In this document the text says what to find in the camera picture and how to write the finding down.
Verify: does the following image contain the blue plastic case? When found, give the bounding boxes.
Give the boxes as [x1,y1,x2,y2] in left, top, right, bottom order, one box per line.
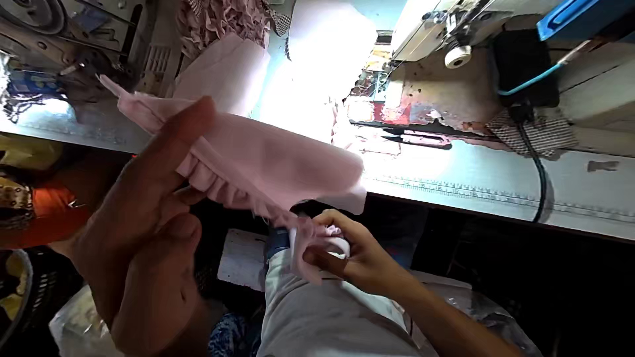
[536,0,635,42]

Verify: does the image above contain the dark checkered fabric strip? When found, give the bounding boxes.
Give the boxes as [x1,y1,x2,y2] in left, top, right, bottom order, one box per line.
[262,0,292,38]

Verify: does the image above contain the pink thread snips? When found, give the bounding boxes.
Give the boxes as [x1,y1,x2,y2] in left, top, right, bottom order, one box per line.
[382,128,453,150]

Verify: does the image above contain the grey metal sewing machine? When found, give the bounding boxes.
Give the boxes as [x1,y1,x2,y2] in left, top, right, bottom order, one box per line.
[0,0,159,97]

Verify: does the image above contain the white rectangular board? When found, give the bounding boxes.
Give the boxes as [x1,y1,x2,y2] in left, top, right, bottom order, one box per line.
[217,228,269,292]

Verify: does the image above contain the blue packet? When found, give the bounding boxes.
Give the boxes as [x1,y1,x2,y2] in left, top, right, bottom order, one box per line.
[7,68,64,97]

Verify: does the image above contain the measuring tape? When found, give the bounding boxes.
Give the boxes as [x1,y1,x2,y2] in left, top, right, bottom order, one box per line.
[366,174,635,221]

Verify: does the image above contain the plain pink fabric panel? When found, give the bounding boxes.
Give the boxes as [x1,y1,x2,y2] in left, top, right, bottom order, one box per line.
[173,33,272,118]

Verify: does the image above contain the light blue cable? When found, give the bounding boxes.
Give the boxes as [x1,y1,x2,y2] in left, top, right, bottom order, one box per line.
[497,60,567,96]

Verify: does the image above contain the pile of pink ruffles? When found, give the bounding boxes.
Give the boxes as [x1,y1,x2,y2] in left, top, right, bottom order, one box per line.
[176,0,272,60]

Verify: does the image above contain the clear plastic bag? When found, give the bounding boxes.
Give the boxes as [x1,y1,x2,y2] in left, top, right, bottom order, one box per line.
[49,284,126,357]
[411,270,544,357]

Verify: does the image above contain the large pale fabric panel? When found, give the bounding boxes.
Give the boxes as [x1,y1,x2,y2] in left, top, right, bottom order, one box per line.
[288,0,379,151]

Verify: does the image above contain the person's left hand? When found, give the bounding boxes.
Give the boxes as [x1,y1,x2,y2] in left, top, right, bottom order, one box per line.
[68,96,217,357]

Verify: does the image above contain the white sewing machine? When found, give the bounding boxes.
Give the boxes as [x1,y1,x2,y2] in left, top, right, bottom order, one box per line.
[390,0,564,70]

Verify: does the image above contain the checkered cloth scrap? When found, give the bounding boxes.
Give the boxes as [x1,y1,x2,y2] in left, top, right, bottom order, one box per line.
[485,106,579,159]

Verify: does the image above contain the black box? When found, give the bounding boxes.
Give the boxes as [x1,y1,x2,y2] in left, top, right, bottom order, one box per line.
[490,29,561,109]

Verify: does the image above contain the yellow fabric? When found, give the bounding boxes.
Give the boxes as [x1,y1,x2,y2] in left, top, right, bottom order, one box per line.
[0,133,64,170]

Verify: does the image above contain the black cable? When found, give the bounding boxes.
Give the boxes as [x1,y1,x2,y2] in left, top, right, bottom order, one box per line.
[511,101,548,223]

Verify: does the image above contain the person's right hand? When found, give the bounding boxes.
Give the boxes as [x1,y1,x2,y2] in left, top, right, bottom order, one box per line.
[303,209,413,300]

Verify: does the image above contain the black plastic basket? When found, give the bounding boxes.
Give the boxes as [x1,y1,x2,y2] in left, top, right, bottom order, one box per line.
[0,248,66,350]

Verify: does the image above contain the person's right forearm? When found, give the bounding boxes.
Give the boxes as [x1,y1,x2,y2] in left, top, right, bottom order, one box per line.
[392,270,524,357]

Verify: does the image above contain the blue patterned fabric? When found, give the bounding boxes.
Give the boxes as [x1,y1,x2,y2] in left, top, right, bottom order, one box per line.
[207,312,250,357]

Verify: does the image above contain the pink ruffled fabric piece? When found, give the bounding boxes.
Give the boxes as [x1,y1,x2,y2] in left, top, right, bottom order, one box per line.
[97,74,368,286]

